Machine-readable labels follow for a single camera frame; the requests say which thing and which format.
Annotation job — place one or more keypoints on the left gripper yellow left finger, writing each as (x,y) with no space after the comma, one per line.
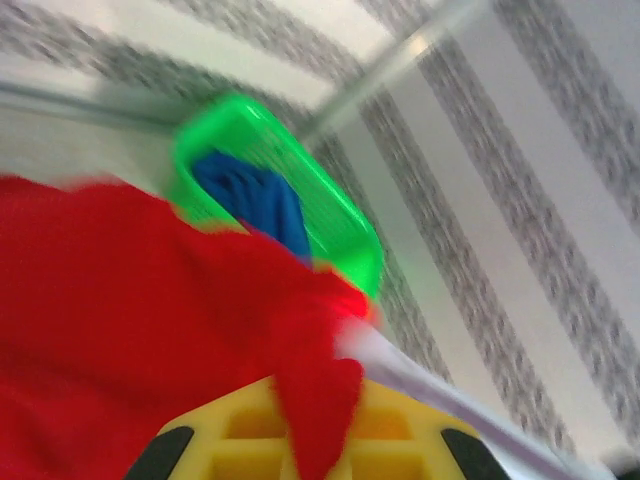
(225,435)

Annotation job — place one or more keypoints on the green plastic mesh basket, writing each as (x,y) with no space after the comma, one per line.
(320,200)

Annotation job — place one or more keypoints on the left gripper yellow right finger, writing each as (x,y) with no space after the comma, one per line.
(400,440)

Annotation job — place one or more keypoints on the red t-shirt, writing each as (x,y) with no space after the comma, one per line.
(125,300)

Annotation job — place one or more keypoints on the blue cloth garment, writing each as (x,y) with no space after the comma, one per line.
(260,200)

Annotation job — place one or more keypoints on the aluminium frame post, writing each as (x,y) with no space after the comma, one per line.
(400,55)

